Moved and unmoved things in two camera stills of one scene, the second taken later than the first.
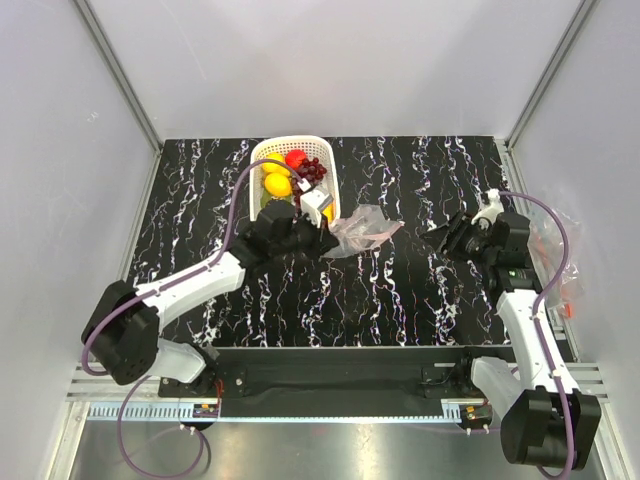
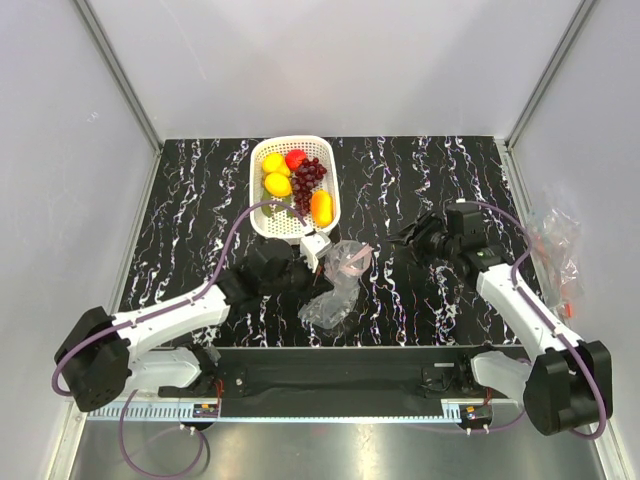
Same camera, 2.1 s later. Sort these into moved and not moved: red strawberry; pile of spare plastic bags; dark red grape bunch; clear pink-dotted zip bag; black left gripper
Moved: clear pink-dotted zip bag; black left gripper
Not moved: pile of spare plastic bags; dark red grape bunch; red strawberry
